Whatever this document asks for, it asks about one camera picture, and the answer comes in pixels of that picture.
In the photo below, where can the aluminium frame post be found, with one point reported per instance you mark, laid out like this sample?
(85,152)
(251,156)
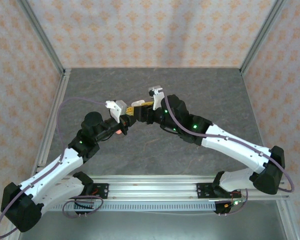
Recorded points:
(262,35)
(41,37)

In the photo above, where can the pink earbud charging case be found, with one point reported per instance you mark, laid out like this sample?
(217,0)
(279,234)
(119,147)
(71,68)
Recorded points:
(118,132)

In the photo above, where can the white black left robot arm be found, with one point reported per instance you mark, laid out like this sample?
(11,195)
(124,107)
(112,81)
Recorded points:
(52,170)

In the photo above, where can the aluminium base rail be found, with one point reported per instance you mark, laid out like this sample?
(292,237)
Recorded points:
(152,190)

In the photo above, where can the aluminium table side rail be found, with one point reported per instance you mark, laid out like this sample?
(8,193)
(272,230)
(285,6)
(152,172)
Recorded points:
(56,110)
(287,220)

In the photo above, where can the white earbud charging case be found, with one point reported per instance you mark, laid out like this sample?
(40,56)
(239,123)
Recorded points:
(138,102)

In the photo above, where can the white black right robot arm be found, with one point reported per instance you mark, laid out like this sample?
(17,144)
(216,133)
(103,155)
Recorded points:
(230,145)

